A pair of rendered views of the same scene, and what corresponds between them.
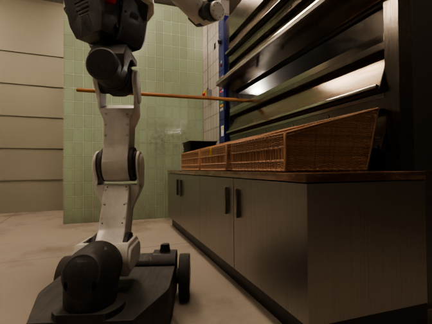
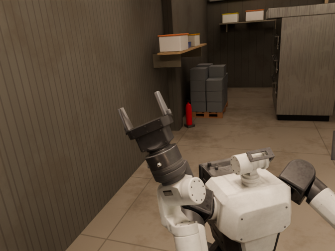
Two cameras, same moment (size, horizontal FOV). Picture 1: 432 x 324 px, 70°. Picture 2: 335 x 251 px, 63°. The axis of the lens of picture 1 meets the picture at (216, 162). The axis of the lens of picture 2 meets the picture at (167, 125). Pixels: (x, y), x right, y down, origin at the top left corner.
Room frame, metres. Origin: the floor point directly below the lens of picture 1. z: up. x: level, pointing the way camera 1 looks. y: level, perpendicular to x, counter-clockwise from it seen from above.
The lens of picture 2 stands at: (1.65, -0.39, 1.90)
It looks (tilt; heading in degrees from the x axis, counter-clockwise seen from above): 19 degrees down; 133
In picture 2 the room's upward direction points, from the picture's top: 4 degrees counter-clockwise
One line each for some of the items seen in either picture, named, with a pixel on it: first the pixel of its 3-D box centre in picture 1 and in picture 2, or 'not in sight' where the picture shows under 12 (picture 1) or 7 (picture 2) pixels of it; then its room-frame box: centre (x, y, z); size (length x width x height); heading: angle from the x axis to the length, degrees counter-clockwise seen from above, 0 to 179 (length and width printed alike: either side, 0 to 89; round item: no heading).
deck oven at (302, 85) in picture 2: not in sight; (296, 62); (-0.35, 6.04, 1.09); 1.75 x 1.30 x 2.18; 114
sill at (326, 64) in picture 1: (280, 89); not in sight; (2.18, -0.46, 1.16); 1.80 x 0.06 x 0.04; 19
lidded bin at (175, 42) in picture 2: not in sight; (174, 42); (-1.32, 3.12, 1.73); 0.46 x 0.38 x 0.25; 113
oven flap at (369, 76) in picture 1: (278, 108); not in sight; (2.17, -0.44, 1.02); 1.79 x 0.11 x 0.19; 19
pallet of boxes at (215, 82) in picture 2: not in sight; (210, 89); (-1.94, 5.07, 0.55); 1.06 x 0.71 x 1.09; 113
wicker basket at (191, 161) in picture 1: (215, 153); not in sight; (2.63, 0.00, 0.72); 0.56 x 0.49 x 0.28; 20
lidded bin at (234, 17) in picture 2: not in sight; (230, 18); (-2.72, 7.42, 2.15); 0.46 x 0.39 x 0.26; 23
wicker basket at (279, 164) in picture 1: (296, 143); not in sight; (1.49, -0.40, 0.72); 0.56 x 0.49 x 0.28; 19
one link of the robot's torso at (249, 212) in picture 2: (109, 5); (240, 206); (1.23, 0.43, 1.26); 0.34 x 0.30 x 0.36; 58
